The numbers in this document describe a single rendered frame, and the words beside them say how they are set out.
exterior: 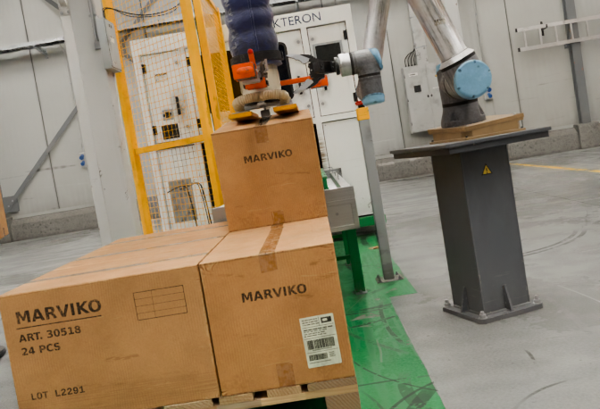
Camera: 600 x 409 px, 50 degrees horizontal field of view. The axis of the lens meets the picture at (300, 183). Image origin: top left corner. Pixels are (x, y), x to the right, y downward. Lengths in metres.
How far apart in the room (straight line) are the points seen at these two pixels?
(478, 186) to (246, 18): 1.19
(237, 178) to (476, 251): 1.03
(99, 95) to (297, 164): 1.81
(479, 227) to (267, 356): 1.19
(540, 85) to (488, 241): 10.05
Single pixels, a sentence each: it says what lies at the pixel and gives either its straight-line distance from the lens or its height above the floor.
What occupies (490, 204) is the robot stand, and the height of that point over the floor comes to 0.47.
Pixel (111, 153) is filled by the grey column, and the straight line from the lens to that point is 4.00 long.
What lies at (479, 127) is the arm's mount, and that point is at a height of 0.79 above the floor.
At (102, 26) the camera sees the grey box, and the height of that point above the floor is 1.72.
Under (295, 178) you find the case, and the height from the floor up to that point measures 0.72.
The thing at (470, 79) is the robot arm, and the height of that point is 0.98.
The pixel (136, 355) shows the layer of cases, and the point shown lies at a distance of 2.00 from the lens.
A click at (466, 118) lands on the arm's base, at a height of 0.84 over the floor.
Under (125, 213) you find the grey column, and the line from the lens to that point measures 3.99.
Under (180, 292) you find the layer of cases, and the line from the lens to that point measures 1.92.
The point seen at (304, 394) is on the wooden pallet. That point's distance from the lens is 1.97.
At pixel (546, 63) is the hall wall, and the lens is 12.81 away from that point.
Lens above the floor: 0.82
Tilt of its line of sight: 3 degrees down
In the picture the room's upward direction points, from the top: 9 degrees counter-clockwise
